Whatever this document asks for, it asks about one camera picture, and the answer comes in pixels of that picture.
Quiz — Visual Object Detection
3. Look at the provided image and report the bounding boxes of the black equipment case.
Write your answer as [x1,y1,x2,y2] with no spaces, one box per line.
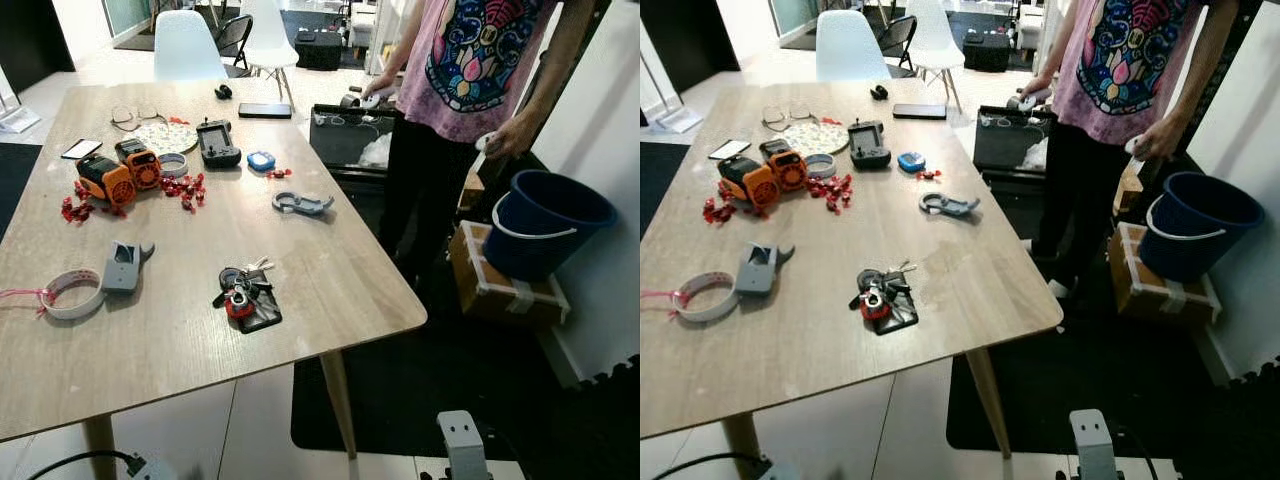
[294,29,345,72]
[961,30,1012,74]

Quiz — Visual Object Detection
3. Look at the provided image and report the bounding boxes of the dark blue plastic bucket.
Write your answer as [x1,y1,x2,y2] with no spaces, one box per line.
[1137,171,1267,285]
[482,168,619,284]

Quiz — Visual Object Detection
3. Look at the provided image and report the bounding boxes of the black storage crate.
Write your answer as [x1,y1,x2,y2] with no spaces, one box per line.
[309,103,402,183]
[971,105,1052,183]

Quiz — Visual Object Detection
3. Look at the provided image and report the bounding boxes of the black remote controller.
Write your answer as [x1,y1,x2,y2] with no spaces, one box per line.
[846,120,892,172]
[195,118,243,170]

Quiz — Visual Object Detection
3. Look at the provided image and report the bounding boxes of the large orange black device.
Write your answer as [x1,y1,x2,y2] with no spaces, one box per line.
[75,153,137,207]
[716,155,780,210]

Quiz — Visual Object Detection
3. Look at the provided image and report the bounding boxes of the white floor stand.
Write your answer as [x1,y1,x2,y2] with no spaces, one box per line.
[0,68,42,135]
[640,50,707,135]

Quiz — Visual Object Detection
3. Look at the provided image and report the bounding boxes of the light wooden table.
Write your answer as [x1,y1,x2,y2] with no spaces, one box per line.
[0,80,430,480]
[640,80,1065,480]

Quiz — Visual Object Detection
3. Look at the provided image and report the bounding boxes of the person in pink shirt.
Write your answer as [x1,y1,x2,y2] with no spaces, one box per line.
[1018,0,1243,298]
[362,0,603,293]

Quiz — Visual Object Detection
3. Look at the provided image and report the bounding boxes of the grey plastic hook tool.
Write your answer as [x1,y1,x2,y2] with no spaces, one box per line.
[919,193,983,220]
[271,191,336,218]

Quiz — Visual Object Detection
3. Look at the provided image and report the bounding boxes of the thin framed eyeglasses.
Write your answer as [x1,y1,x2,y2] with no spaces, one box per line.
[109,104,167,132]
[759,104,817,132]

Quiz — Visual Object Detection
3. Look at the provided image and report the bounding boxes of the black card pouch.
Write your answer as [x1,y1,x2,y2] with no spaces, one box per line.
[235,292,284,335]
[872,296,920,337]

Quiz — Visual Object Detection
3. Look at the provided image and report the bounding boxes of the taped cardboard box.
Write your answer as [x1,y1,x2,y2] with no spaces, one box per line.
[1107,222,1224,327]
[447,220,572,330]

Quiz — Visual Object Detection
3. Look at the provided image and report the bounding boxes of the key bunch with red tag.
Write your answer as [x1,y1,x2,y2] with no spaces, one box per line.
[849,262,917,324]
[211,258,277,322]

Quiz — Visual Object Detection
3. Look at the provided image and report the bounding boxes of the round white patterned mat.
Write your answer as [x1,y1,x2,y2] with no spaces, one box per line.
[782,122,852,159]
[132,120,202,157]

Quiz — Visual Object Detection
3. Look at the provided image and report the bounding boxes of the pink cord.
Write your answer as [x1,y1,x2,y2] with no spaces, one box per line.
[0,287,53,317]
[640,288,693,315]

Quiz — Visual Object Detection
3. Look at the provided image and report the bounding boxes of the black folding chair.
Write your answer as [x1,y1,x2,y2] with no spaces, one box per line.
[214,13,255,72]
[877,14,917,72]

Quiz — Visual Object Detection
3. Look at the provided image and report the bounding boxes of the white plastic shell chair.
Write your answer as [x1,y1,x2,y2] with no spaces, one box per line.
[814,10,892,82]
[240,0,300,107]
[904,0,967,112]
[152,10,229,82]

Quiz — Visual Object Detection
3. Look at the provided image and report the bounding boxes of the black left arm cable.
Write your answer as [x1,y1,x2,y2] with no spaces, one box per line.
[650,452,769,480]
[24,449,133,480]

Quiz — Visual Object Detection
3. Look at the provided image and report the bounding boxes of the white tape roll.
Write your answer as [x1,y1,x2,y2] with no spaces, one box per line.
[672,271,740,324]
[40,268,107,322]

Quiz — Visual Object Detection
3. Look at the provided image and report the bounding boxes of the small orange black device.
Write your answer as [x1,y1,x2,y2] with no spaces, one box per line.
[114,138,162,191]
[759,139,808,192]

